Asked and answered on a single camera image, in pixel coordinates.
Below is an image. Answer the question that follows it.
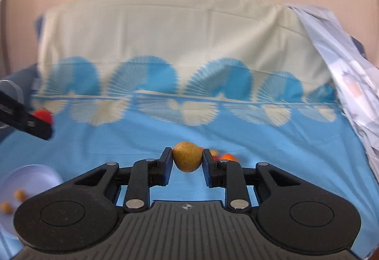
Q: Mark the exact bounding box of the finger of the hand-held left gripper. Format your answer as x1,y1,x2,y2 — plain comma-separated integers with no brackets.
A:
0,90,54,141

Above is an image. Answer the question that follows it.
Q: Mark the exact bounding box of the red cherry tomato with calyx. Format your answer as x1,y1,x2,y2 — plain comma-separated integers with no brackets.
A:
33,109,55,125

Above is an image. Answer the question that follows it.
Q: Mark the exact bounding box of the light blue plate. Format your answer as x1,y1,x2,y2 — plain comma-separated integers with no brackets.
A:
0,164,64,242

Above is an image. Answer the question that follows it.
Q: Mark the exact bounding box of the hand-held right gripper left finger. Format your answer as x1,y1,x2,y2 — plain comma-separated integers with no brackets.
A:
69,147,174,214

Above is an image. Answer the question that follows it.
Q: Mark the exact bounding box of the pale blue patterned cloth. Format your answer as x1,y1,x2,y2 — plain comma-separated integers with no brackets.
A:
286,3,379,188

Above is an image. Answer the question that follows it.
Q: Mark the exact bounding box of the blue fan-print bed sheet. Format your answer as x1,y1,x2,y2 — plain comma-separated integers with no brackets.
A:
0,0,379,260

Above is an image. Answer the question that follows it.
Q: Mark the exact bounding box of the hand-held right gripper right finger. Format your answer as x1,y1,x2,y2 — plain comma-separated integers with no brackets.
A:
202,148,301,211

